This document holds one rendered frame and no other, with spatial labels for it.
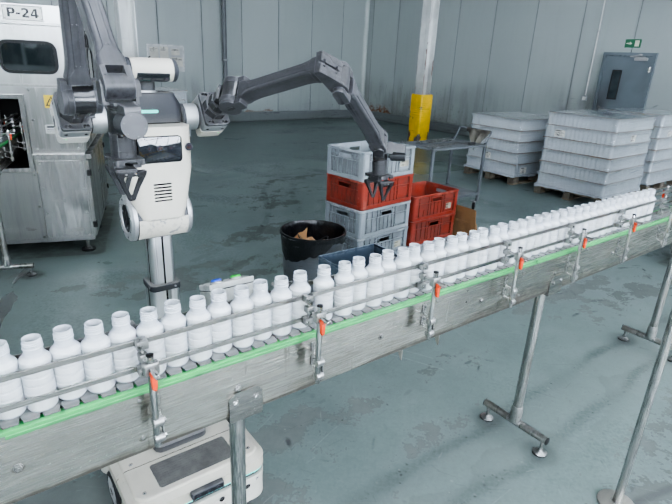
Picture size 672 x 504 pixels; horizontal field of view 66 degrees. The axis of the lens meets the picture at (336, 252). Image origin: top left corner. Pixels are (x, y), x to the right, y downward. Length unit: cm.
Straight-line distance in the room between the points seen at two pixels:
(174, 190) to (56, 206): 324
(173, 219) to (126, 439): 78
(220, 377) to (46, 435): 39
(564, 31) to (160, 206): 1155
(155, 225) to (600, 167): 667
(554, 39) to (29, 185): 1073
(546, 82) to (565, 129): 496
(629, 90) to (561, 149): 415
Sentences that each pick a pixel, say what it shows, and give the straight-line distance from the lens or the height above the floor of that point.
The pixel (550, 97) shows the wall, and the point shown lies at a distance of 1278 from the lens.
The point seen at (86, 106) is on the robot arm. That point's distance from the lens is 163.
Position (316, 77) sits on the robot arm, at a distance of 160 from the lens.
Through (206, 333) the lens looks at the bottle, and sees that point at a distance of 131.
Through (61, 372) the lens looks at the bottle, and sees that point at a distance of 126.
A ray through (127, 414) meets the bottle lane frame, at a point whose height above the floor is 94.
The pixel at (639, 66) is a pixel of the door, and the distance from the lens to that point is 1191.
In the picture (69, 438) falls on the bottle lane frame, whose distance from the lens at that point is 131.
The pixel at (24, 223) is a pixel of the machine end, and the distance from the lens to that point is 508.
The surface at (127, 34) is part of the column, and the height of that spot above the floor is 192.
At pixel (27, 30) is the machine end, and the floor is 182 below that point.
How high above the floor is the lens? 172
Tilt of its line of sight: 21 degrees down
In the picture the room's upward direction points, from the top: 3 degrees clockwise
